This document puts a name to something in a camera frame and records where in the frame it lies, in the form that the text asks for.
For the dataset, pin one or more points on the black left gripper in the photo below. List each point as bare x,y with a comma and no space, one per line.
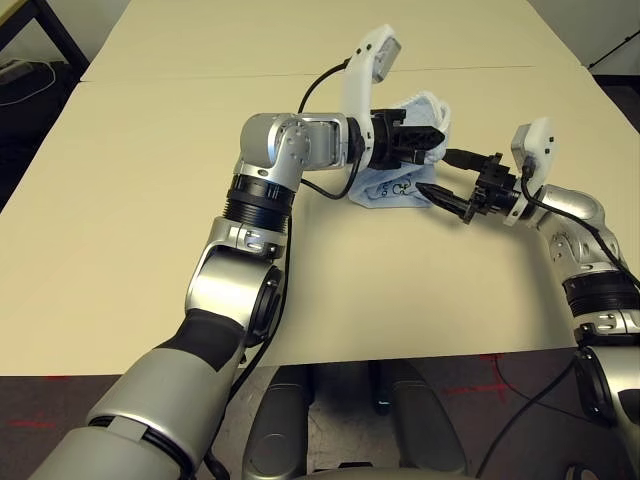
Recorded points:
385,142

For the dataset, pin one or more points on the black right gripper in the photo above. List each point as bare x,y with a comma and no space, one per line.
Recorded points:
495,192

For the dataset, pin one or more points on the light blue terry towel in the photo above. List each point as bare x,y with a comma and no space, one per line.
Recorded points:
395,187

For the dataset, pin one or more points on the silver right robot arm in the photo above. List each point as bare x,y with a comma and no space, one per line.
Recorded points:
570,205

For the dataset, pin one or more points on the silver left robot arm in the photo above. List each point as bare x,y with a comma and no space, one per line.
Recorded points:
270,140

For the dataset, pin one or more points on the dark grey left robot leg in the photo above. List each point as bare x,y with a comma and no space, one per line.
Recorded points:
277,430

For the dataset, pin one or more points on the grey power adapter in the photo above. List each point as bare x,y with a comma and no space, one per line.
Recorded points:
14,71

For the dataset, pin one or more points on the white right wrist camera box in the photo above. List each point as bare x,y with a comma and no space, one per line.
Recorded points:
537,145

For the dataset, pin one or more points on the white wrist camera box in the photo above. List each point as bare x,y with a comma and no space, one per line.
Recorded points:
537,145
360,75

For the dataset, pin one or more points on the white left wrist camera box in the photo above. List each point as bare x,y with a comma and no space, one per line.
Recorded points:
360,75

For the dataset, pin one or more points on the black frame side table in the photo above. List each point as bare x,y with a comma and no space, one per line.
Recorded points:
62,35

